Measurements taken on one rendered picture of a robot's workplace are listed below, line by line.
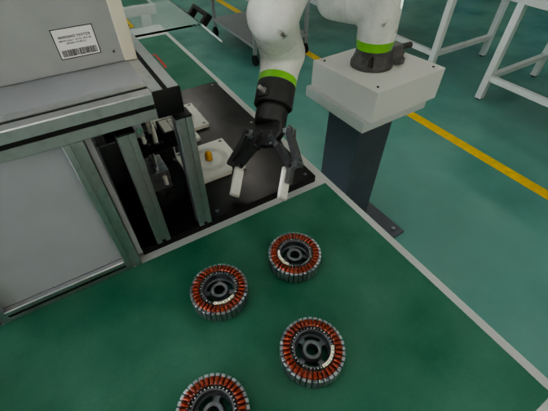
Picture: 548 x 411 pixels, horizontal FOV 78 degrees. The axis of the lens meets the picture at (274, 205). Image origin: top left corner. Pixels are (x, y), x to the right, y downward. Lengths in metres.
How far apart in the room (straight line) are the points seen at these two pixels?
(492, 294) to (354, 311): 1.21
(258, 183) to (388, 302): 0.43
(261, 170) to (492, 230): 1.48
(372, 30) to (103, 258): 1.01
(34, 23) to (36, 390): 0.58
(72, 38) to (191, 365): 0.57
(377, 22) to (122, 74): 0.84
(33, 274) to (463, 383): 0.78
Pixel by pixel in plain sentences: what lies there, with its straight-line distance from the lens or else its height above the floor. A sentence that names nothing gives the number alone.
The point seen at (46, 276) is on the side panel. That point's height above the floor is 0.81.
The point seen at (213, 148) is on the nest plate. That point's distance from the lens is 1.01.
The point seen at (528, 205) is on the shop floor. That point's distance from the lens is 2.39.
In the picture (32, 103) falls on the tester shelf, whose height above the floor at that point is 1.11.
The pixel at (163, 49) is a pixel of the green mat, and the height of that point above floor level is 0.75.
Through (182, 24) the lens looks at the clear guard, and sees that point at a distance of 1.02.
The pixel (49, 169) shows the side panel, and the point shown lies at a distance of 0.63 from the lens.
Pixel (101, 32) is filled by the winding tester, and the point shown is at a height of 1.17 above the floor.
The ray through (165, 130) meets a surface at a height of 0.92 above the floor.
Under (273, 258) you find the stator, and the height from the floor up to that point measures 0.79.
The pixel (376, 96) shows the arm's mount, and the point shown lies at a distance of 1.16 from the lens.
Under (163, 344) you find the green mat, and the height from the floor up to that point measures 0.75.
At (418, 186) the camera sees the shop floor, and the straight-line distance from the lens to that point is 2.20.
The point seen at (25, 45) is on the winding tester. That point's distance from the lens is 0.68.
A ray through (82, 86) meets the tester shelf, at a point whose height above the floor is 1.11.
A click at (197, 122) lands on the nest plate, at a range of 1.13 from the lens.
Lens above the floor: 1.37
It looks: 46 degrees down
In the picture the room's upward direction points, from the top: straight up
